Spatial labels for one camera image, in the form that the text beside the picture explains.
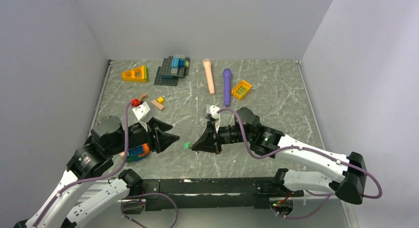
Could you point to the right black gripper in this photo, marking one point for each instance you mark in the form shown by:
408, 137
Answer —
210, 141

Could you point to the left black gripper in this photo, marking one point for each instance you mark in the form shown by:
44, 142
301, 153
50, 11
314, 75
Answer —
162, 140

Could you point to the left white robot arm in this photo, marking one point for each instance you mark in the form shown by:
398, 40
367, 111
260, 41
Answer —
88, 165

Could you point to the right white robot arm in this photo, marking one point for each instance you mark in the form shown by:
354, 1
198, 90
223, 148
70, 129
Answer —
341, 175

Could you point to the orange curved track piece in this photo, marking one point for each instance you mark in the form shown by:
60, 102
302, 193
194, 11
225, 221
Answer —
146, 152

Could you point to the wooden rectangular block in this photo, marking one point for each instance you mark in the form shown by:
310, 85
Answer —
157, 104

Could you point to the small yellow cube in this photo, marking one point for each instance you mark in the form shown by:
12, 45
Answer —
161, 100

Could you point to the blue toy brick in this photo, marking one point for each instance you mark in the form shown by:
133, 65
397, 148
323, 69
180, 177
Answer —
135, 152

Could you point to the wooden arch block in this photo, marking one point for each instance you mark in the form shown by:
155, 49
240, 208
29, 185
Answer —
143, 97

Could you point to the black base bar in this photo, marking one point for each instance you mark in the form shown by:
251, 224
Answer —
258, 192

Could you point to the orange yellow triangular block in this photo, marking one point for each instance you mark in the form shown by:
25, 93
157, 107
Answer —
138, 74

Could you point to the grey blue brick stack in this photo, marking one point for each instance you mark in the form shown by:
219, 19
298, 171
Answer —
172, 69

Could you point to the yellow grid brick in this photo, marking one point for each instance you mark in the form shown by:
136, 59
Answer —
241, 89

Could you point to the purple toy microphone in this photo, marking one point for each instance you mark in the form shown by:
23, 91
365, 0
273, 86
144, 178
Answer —
227, 75

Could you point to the pink toy microphone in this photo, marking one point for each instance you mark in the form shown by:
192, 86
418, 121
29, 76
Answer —
208, 72

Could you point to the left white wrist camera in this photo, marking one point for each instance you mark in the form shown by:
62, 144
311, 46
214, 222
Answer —
144, 113

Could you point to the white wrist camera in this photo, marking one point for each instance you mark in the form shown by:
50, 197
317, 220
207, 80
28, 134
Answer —
212, 112
144, 113

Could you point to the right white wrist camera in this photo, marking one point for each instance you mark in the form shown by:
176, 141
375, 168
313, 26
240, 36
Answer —
212, 112

